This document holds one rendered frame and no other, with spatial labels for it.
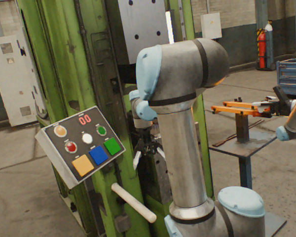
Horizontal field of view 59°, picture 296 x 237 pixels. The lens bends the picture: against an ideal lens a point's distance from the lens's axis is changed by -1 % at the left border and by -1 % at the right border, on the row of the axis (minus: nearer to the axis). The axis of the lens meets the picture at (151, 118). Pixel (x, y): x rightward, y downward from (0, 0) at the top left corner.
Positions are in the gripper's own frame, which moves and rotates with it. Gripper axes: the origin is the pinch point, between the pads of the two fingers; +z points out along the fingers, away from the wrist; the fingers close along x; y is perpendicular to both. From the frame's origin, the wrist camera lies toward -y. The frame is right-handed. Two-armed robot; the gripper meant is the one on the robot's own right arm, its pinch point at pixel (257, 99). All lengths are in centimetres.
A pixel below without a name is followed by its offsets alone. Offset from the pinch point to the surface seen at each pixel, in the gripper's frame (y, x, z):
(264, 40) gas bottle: 12, 630, 363
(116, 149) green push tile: 6, -80, 28
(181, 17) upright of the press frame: -54, 0, 54
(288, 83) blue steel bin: 75, 349, 155
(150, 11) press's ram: -58, -35, 42
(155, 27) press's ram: -49, -33, 42
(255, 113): 8.1, -0.8, 1.4
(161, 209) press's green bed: 63, -52, 40
